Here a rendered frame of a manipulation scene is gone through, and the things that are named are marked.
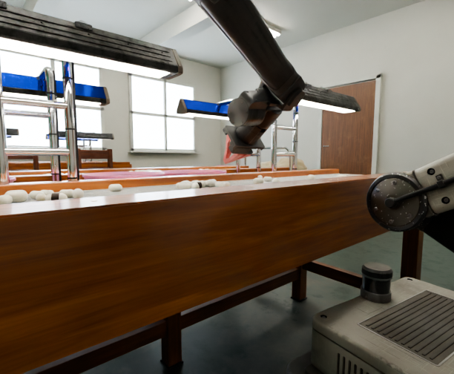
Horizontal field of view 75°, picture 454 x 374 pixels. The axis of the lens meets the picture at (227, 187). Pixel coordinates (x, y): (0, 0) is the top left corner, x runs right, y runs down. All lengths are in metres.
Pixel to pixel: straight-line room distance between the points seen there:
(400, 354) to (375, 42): 5.22
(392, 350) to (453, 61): 4.75
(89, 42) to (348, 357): 0.83
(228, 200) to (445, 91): 4.76
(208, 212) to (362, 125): 4.97
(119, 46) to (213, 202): 0.44
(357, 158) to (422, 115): 1.07
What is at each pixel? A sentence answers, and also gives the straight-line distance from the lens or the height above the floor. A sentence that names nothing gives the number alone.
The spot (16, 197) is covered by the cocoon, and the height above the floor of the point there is 0.75.
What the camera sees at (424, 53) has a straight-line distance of 5.33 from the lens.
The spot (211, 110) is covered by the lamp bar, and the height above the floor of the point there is 1.06.
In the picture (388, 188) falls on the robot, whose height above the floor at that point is 0.76.
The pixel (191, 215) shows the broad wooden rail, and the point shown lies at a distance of 0.47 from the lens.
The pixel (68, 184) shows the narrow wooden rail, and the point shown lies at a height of 0.76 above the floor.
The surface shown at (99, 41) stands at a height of 1.08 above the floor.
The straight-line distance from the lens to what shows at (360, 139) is 5.37.
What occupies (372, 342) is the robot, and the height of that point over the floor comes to 0.47.
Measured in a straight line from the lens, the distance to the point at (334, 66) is 5.85.
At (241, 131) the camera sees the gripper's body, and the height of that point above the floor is 0.89.
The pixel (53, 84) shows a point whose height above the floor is 1.06.
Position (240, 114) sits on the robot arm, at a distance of 0.61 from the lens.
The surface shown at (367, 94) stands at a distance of 5.42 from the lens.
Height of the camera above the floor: 0.83
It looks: 6 degrees down
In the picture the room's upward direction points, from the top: straight up
